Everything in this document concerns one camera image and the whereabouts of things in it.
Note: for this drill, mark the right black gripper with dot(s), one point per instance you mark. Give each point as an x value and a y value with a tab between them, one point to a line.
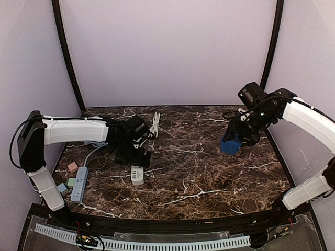
238	133

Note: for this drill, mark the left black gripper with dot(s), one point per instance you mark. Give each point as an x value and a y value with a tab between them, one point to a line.
141	156

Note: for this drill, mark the dark blue cube plug adapter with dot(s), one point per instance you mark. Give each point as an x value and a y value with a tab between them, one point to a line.
230	146

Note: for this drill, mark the white power strip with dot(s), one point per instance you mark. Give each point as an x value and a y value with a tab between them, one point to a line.
137	175

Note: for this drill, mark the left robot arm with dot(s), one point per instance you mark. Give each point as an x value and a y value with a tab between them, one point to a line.
38	131

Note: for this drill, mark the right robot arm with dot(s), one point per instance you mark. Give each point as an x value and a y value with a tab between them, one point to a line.
264	109

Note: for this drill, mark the pink cube charger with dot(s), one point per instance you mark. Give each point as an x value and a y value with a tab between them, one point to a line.
73	167

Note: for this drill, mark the green cube charger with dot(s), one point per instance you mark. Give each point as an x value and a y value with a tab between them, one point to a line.
70	183

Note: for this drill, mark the light blue power strip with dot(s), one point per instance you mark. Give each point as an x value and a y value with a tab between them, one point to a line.
79	185

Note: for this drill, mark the light blue cube charger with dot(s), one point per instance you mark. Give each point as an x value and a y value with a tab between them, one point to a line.
62	188

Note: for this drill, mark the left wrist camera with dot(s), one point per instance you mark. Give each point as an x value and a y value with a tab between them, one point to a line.
137	128

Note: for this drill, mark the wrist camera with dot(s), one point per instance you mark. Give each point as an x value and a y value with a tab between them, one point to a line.
137	128
251	94

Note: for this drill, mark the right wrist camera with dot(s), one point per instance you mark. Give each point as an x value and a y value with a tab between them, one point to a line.
251	94

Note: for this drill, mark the black front rail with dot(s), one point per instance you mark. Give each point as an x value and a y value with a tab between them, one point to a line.
248	224

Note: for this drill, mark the white slotted cable duct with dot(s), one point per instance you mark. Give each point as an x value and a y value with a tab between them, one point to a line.
111	244

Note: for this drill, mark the right black frame post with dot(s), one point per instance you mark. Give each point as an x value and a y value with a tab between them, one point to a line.
273	43

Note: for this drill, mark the black frame post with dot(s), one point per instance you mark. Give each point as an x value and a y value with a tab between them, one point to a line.
66	54
273	43

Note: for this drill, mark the left black frame post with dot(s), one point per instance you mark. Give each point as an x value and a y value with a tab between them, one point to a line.
66	54

